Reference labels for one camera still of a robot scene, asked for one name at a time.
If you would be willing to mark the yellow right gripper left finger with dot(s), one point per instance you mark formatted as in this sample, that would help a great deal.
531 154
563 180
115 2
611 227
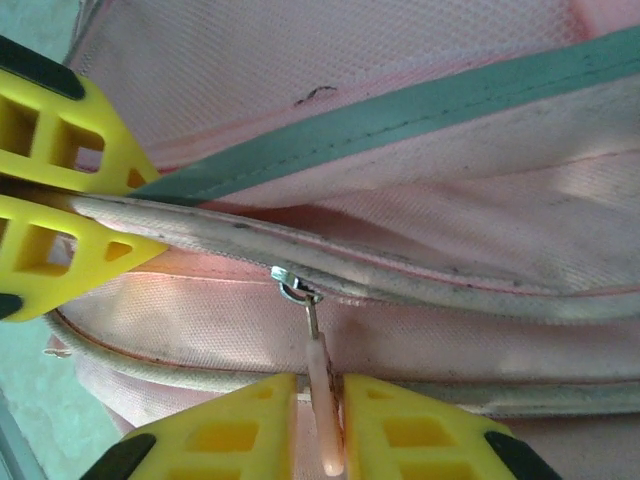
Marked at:
270 415

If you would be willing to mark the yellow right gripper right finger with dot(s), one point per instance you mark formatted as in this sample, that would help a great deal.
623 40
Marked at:
370 415

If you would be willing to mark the pink student backpack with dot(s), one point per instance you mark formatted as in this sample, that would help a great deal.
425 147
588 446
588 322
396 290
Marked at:
450 75

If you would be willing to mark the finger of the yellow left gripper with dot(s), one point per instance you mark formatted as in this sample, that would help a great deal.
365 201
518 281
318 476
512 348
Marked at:
115 150
85 235

